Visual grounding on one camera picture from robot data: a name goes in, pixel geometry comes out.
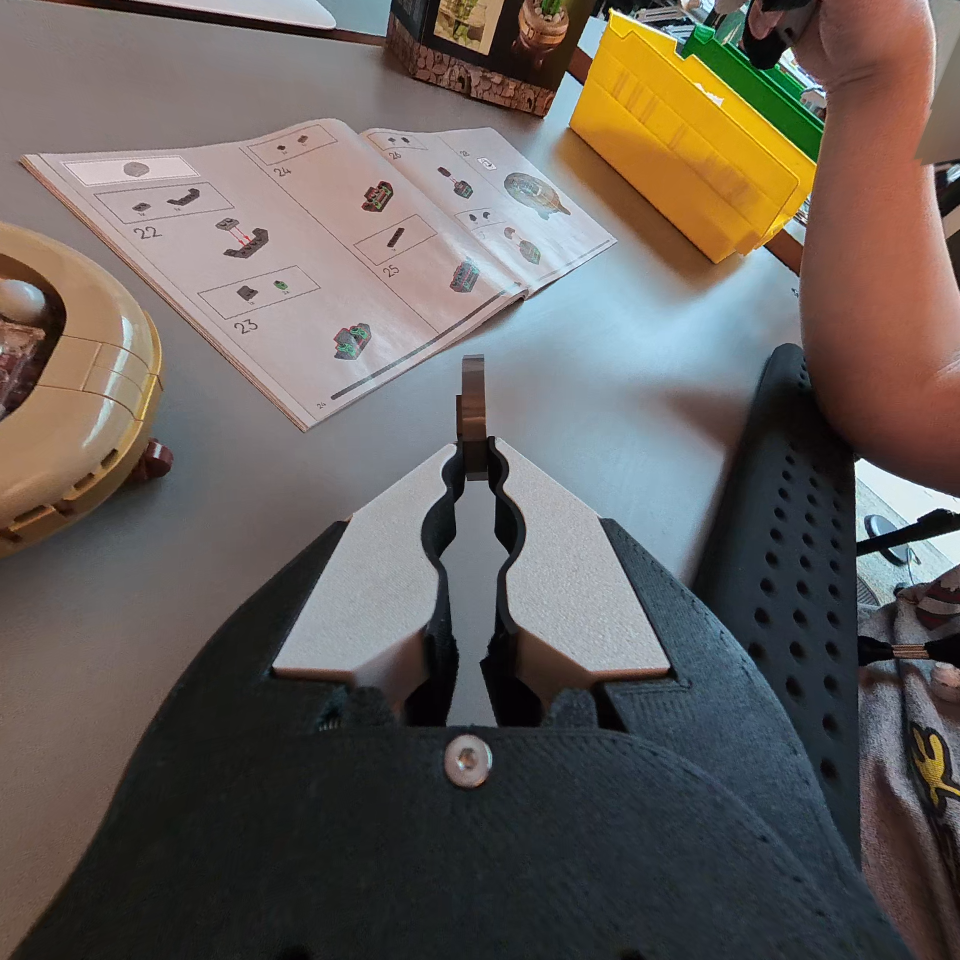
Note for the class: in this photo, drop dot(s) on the tan brick pot model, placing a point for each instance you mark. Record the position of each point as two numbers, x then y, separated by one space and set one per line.
90 390

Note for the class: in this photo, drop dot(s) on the grey desk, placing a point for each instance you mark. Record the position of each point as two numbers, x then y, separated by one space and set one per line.
637 360

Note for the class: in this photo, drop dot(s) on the dark brick set box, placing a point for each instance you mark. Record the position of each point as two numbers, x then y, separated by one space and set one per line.
480 52

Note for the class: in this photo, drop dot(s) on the brick instruction booklet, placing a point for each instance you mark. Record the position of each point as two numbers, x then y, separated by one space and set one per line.
300 247

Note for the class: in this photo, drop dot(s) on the person's right hand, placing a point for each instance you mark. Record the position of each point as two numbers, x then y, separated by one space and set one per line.
877 45

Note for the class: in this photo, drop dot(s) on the printed grey shirt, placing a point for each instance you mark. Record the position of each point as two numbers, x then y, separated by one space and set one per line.
907 787

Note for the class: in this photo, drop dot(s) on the yellow plastic bin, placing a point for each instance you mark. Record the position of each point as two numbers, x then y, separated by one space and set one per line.
675 150

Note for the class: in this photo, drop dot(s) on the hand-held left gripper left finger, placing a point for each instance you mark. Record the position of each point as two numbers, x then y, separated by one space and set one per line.
367 600

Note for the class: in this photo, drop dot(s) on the green plastic bin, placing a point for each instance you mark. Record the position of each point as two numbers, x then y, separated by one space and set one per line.
757 90

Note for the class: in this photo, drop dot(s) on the person's right forearm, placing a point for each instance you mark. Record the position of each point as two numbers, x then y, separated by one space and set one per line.
877 300

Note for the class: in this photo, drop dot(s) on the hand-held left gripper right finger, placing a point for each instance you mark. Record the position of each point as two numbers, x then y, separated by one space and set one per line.
585 600

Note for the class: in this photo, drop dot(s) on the black perforated chair back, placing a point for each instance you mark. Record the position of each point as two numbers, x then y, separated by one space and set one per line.
780 562

